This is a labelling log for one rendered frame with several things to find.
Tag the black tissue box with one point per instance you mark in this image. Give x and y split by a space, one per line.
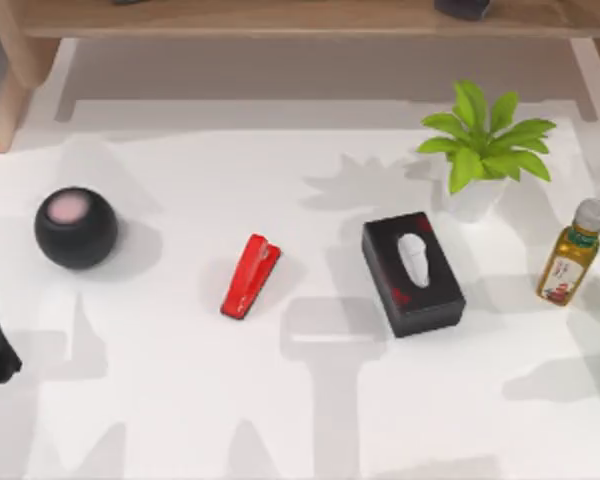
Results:
420 295

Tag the red stapler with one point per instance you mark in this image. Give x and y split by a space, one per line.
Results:
250 277

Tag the green plant in white pot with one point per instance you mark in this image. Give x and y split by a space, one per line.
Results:
482 145

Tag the wooden shelf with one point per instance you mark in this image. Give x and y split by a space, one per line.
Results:
280 20

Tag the yellow bottle with grey cap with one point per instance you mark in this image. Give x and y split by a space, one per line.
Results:
570 255

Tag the dark object on shelf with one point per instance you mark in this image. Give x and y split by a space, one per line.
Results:
462 7

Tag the black round speaker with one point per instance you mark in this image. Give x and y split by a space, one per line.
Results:
75 235

